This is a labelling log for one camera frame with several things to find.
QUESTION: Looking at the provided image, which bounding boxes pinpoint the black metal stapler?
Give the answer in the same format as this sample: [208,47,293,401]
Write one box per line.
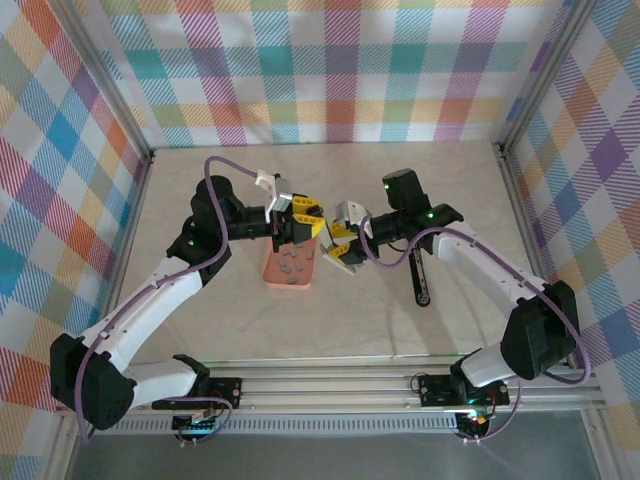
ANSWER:
[408,243,433,308]

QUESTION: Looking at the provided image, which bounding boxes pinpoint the pink plastic tray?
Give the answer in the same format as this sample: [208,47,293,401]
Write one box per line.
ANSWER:
[261,234,319,292]

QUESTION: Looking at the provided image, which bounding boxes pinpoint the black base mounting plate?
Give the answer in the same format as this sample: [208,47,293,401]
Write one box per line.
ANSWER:
[149,375,245,412]
[416,372,512,409]

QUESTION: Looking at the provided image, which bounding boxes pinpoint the grey metal panel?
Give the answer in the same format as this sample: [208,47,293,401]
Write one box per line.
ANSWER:
[64,409,601,480]

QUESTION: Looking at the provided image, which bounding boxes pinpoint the green circuit board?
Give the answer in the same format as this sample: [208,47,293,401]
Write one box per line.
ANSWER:
[171,408,224,435]
[455,407,496,432]

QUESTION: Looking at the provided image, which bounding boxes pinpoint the aluminium side rail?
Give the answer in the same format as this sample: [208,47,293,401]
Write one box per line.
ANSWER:
[494,144,576,371]
[89,149,156,374]

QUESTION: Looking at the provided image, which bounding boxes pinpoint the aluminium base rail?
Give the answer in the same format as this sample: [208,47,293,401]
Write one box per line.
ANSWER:
[53,363,602,417]

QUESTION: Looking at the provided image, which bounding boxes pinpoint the grey slotted cable duct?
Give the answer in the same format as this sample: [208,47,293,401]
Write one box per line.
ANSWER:
[79,417,460,437]

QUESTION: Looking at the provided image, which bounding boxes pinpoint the aluminium frame post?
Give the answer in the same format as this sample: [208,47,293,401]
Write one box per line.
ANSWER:
[497,0,604,159]
[49,0,156,161]

